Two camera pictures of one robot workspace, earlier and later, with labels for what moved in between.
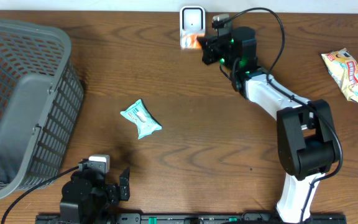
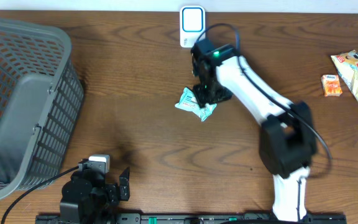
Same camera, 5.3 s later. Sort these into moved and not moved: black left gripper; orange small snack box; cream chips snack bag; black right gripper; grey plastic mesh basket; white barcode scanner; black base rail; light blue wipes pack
Moved: orange small snack box; black right gripper; light blue wipes pack; cream chips snack bag
Not moved: grey plastic mesh basket; black left gripper; white barcode scanner; black base rail
